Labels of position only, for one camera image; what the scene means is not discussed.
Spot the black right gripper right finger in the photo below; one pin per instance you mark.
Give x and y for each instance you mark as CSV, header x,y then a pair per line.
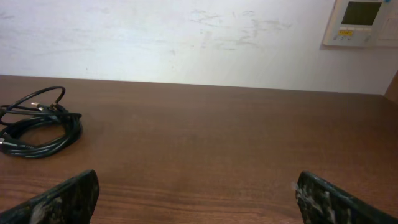
x,y
321,202

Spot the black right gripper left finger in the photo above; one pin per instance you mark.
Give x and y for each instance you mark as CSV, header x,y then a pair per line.
x,y
72,201

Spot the white wall control panel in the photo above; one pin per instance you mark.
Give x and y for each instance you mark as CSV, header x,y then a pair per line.
x,y
362,23

